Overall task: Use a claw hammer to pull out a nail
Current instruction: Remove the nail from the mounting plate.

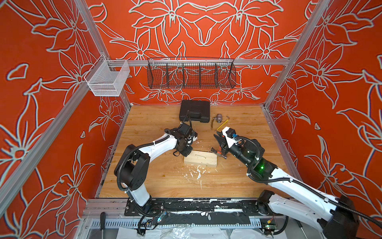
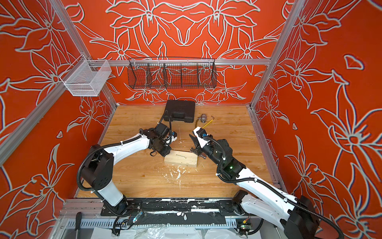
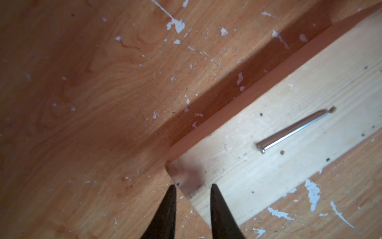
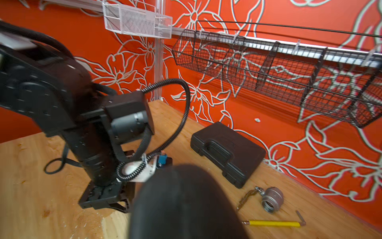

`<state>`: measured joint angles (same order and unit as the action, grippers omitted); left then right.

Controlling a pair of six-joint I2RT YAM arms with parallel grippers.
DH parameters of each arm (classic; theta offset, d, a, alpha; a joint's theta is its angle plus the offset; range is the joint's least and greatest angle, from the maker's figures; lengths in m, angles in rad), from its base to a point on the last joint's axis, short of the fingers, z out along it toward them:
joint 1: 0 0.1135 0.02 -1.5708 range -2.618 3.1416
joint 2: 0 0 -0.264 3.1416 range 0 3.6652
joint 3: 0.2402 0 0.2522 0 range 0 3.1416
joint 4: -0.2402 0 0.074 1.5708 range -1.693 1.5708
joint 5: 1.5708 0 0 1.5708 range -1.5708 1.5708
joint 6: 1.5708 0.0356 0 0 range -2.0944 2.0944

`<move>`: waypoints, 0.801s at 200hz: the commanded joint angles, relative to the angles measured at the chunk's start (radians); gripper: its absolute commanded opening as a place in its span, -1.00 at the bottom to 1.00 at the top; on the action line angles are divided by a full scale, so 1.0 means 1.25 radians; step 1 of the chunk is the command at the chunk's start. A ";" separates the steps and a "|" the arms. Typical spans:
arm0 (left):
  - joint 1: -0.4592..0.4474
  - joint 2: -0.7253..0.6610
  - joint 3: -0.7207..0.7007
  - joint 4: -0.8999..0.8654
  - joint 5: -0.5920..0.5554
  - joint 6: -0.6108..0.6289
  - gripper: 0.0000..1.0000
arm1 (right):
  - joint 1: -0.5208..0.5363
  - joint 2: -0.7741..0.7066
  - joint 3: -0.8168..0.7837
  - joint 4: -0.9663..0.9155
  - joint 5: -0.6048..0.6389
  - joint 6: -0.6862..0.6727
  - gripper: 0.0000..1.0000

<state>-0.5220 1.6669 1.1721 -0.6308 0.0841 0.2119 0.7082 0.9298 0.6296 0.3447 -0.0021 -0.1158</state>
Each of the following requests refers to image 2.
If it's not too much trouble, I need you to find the claw hammer red black handle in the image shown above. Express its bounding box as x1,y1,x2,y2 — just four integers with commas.
189,134,207,159

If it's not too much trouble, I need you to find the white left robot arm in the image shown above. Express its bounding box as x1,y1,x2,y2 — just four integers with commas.
76,123,177,217

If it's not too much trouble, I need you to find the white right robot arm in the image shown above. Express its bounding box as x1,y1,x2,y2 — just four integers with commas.
192,137,320,239

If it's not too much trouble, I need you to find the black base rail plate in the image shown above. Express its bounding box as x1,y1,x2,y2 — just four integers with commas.
100,197,260,228

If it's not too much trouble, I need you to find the black wire basket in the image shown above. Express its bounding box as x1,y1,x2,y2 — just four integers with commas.
127,57,217,90

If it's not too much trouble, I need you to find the light wooden block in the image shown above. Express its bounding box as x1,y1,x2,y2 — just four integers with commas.
164,150,198,168

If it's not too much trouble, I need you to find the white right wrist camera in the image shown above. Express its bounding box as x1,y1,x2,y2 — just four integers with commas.
193,126,209,148

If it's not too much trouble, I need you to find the aluminium frame post left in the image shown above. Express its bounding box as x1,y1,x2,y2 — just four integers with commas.
50,0,117,111

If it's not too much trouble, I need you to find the aluminium back crossbar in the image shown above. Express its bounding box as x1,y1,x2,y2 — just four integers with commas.
107,58,271,67

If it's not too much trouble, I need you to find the aluminium left side rail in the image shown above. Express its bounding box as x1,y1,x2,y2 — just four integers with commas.
1,84,66,166

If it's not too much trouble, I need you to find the yellow hex key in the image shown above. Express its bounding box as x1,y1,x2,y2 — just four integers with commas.
202,116,215,129

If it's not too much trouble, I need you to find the aluminium frame post right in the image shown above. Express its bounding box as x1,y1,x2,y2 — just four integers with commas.
249,0,305,110

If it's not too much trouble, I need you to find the white mesh basket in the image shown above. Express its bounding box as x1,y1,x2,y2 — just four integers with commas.
58,55,112,97

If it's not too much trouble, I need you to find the black screwdriver left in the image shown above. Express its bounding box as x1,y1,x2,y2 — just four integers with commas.
75,212,82,239

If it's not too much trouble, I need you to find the black plastic tool case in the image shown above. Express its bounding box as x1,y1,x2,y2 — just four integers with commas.
164,100,196,123

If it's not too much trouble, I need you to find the aluminium frame post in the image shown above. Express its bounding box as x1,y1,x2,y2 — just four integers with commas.
249,0,305,110
50,0,117,111

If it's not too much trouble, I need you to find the black corrugated right cable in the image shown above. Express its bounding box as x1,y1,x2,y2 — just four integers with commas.
202,135,345,239

